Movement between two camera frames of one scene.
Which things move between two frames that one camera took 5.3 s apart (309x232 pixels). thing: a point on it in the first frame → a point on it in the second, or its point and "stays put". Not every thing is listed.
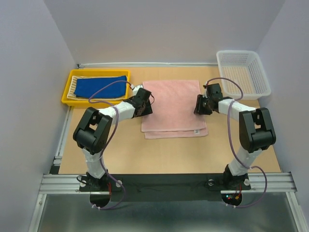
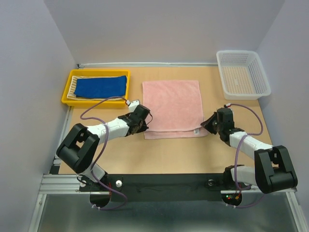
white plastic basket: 245,67 stays put
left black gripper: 148,109 → 143,128
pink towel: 173,104 stays put
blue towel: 87,86 stays put
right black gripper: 198,108 → 207,123
